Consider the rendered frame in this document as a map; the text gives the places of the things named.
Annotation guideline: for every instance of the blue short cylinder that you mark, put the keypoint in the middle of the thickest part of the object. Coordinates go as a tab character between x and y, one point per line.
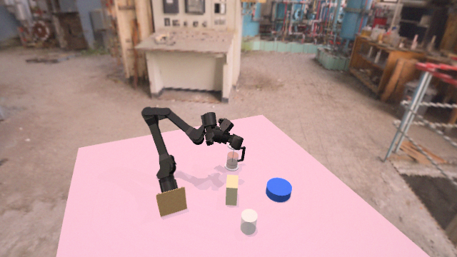
278	189

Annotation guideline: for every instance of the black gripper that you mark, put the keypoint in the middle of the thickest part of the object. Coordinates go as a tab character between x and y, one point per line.
233	140

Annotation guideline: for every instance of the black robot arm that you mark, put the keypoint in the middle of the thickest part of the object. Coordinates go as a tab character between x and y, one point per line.
167	162

